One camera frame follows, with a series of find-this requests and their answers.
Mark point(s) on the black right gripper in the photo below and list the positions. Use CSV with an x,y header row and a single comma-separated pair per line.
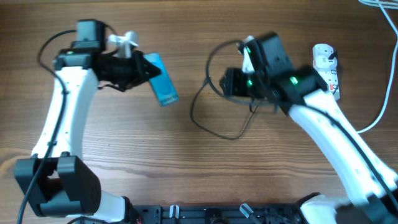
x,y
234,78

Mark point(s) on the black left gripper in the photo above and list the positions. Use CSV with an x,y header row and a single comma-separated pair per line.
x,y
143,66

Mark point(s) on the blue Samsung Galaxy smartphone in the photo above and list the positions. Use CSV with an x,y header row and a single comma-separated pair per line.
x,y
162,85

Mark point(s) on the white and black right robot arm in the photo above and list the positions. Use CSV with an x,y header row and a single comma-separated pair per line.
x,y
302,94

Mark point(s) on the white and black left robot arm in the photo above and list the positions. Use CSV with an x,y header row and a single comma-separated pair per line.
x,y
54,179

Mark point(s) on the white USB charger plug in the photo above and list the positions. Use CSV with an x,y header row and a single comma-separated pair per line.
x,y
322,62

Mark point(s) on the white power strip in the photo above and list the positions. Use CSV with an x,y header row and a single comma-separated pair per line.
x,y
329,76

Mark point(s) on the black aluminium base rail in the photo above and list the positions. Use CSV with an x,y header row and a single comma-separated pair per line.
x,y
283,213

